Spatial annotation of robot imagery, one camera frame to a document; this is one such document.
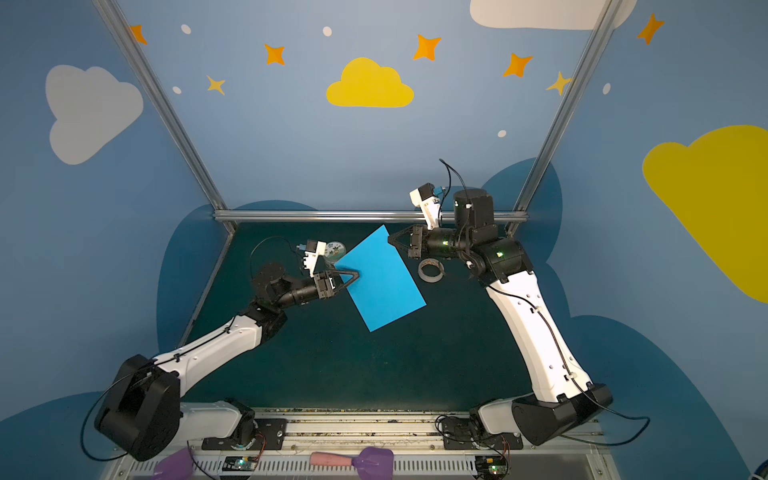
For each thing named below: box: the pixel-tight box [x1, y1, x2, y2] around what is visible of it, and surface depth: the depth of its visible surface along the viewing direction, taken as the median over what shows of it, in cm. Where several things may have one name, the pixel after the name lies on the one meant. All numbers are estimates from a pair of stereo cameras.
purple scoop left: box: [152, 446, 193, 480], surface depth 71 cm
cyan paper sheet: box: [334, 224, 427, 333], surface depth 64 cm
